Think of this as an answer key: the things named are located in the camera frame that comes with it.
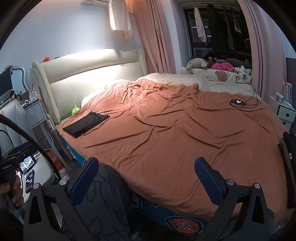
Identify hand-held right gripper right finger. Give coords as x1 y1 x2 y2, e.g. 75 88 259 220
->
194 157 271 241

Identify orange blanket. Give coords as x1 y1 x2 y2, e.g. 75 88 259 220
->
57 79 292 223

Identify cream bear print pillow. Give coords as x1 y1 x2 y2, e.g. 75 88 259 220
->
185 68 252 84

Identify thick black gripper cable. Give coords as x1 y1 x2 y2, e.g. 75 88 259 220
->
0 115 63 181

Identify teal printed bedsheet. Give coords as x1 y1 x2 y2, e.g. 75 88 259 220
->
58 132 287 241

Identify pink plush toy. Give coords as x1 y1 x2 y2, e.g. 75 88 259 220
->
211 62 235 71

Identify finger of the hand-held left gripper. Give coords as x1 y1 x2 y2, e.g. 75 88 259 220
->
13 143 38 154

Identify cream plush toy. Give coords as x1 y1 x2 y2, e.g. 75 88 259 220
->
185 58 208 71

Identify orange box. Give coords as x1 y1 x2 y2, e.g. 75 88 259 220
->
47 149 64 171

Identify black smartphone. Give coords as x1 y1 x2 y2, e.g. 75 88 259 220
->
25 169 35 194

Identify black device with cable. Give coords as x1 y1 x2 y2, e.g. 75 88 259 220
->
229 89 260 112

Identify black white spotted cloth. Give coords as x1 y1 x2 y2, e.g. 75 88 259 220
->
233 65 252 78

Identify grey plush toy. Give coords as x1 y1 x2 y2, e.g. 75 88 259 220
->
225 58 251 66

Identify white hanging shirt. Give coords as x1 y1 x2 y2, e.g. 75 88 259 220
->
108 0 133 39

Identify lit screen device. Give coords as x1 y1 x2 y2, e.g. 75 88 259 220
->
20 155 36 173

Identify person's leg grey printed pants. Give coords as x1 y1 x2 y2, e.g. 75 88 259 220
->
87 163 141 241

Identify pink wire rack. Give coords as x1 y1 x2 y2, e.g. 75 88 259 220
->
281 75 293 102

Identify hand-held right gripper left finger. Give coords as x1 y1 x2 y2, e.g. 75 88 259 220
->
23 157 100 241

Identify grey nightstand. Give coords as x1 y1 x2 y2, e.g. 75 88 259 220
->
23 97 57 139

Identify cream leather chair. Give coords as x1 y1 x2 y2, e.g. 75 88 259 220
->
0 100 30 153

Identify pink curtain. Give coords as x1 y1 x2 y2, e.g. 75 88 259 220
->
238 0 286 100
132 0 183 75

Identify person's left hand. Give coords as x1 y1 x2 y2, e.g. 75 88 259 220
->
0 177 25 210

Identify white nightstand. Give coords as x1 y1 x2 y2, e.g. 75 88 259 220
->
268 95 296 127

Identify black sleeveless shirt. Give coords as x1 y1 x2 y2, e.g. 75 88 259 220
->
62 112 110 139

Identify dark hanging coat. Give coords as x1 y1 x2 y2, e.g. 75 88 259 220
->
207 3 228 54

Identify cream padded bed headboard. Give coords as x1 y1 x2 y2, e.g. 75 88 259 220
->
30 47 146 124

